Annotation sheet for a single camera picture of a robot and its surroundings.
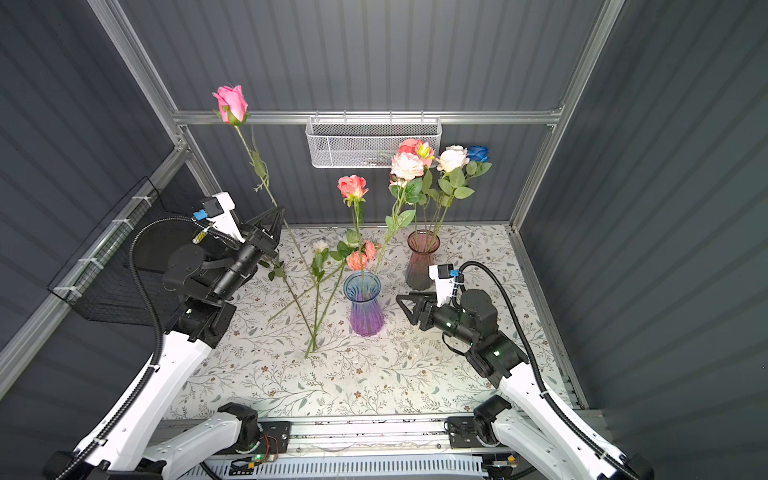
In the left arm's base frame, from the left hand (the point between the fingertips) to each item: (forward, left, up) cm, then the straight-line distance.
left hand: (285, 208), depth 58 cm
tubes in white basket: (+38, -19, -12) cm, 45 cm away
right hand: (-10, -24, -21) cm, 33 cm away
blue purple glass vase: (0, -13, -31) cm, 33 cm away
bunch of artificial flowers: (+7, +4, -48) cm, 48 cm away
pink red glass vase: (+16, -32, -30) cm, 47 cm away
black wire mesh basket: (-1, +44, -18) cm, 47 cm away
